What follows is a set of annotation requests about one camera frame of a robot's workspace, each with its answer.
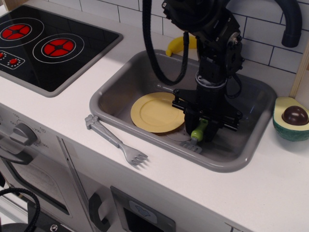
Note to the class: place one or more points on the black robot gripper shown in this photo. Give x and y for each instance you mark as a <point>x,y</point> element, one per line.
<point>209,103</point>

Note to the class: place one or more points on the green handled grey spatula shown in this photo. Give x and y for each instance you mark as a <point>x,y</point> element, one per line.
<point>197,136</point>

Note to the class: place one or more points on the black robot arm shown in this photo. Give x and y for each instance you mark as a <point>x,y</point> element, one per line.
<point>219,55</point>

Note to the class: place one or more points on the yellow toy plate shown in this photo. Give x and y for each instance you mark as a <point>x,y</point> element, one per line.
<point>154,113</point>

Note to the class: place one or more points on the grey plastic sink basin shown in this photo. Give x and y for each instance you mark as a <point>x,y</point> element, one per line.
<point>229,151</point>

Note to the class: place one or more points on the grey toy fork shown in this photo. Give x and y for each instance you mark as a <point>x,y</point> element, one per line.
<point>133,156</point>

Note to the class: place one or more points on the yellow toy banana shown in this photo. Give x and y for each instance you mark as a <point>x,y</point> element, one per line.
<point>176,45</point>

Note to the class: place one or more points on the halved toy avocado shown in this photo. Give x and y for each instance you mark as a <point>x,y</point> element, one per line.
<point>291,119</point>

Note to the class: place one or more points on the dishwasher door panel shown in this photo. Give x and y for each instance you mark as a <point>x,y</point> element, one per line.
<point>135,216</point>

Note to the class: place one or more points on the black toy faucet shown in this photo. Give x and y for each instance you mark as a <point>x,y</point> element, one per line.
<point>275,22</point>

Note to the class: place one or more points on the black toy stovetop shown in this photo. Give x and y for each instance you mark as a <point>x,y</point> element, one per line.
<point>46,52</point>

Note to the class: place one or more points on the toy oven door window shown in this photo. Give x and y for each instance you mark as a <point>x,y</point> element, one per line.
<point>40,182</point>

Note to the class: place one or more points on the grey oven knob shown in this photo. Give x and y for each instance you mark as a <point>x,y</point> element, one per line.
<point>23,135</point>

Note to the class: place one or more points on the dark grey cabinet handle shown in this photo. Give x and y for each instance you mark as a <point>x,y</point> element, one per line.
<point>94,204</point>

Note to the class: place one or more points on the grey oven door handle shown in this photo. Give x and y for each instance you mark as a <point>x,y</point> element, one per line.
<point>13,152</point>

